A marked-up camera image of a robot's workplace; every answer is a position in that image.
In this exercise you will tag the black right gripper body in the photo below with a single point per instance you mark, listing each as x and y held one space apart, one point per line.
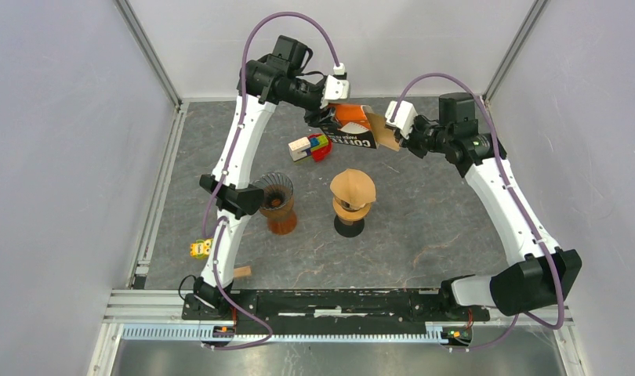
425 138

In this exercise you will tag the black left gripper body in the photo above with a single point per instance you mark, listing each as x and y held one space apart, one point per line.
303 93

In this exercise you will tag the orange filter box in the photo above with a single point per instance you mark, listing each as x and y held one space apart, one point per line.
355 129

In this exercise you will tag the dark smoky glass dripper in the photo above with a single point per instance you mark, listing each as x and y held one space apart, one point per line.
277 190

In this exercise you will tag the clear ribbed glass dripper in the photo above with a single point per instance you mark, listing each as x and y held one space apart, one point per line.
351 207

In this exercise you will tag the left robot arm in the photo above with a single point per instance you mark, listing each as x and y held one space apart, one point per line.
263 84

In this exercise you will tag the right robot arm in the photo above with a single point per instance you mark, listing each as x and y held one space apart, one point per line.
540 273

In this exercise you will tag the lime green toy brick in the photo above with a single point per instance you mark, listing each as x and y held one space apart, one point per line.
322 141

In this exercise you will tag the red toy block base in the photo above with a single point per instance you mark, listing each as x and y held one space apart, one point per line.
321 154

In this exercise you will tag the white toy block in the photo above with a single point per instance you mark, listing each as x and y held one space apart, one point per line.
299 149

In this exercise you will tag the amber glass flask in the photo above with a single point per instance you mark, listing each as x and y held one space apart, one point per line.
282 226

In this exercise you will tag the small wooden plank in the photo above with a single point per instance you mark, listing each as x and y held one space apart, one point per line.
242 272

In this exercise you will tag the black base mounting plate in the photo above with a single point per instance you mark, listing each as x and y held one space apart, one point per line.
333 311

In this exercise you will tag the yellow toy block figure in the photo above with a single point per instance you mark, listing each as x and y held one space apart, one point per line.
200 249

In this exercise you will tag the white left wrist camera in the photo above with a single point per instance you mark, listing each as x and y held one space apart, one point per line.
336 87

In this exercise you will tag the grey slotted cable duct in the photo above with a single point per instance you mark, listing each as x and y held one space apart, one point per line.
214 334

